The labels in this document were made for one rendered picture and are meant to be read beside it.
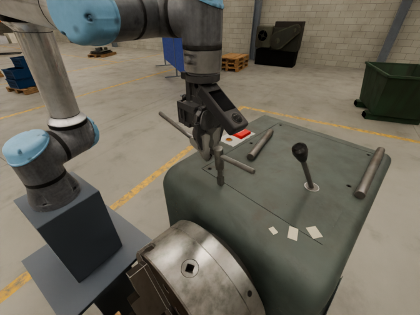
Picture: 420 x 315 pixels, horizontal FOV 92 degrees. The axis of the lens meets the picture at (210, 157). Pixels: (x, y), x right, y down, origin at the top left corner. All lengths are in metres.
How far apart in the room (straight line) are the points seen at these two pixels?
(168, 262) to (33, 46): 0.63
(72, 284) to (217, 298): 0.76
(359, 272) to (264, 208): 1.68
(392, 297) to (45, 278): 2.10
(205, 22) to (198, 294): 0.46
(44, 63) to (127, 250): 0.78
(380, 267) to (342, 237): 1.75
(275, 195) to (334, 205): 0.14
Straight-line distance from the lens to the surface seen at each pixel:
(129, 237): 1.12
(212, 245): 0.45
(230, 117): 0.40
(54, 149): 0.79
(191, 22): 0.41
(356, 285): 2.06
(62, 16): 0.36
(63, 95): 0.78
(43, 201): 0.86
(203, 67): 0.41
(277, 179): 0.59
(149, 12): 0.41
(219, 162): 0.48
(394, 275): 2.27
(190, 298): 0.42
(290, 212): 0.51
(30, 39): 0.75
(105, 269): 1.07
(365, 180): 0.66
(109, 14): 0.35
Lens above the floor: 1.62
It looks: 35 degrees down
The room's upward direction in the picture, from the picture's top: straight up
